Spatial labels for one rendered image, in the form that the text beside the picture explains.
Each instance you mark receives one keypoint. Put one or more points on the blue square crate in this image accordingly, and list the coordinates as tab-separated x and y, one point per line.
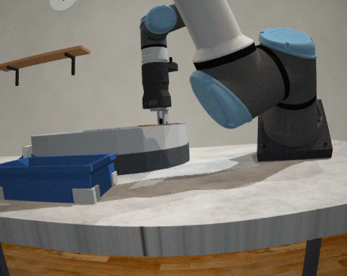
68	182

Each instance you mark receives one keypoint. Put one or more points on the grey round turntable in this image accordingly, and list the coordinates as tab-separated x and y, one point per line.
138	150

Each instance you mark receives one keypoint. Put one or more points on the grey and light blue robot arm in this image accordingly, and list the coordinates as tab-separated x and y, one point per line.
235	80

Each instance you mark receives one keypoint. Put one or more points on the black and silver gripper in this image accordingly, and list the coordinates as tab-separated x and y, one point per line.
155	79

